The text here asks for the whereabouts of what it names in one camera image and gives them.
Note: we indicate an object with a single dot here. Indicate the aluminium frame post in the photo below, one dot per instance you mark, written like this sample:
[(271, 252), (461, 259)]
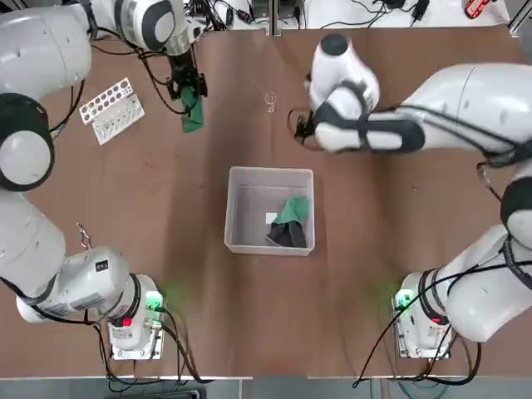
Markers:
[(517, 27), (275, 16)]

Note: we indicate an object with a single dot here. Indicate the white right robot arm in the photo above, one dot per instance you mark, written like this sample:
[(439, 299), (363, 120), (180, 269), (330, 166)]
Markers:
[(457, 104)]

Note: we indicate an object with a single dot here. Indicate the red and black tool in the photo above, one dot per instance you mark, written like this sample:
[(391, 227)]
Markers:
[(478, 7)]

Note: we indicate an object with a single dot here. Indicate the green wiping cloth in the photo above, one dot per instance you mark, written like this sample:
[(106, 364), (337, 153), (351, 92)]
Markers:
[(291, 224), (193, 118)]

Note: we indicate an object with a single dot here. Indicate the black power adapter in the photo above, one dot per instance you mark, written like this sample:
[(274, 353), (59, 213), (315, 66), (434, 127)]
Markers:
[(420, 10), (395, 3)]

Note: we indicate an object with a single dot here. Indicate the clear plastic storage box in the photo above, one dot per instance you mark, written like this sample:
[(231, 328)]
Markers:
[(249, 208)]

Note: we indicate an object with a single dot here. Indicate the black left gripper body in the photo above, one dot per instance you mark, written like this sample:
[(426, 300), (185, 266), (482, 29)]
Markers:
[(183, 68)]

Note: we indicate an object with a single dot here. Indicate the white test tube rack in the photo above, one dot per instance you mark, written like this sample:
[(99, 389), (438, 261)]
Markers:
[(124, 116)]

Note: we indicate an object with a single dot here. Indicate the metal crucible tongs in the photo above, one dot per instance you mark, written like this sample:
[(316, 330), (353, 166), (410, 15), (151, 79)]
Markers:
[(85, 241)]

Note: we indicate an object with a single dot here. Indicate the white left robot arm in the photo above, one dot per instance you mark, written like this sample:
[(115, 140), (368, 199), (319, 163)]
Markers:
[(41, 54)]

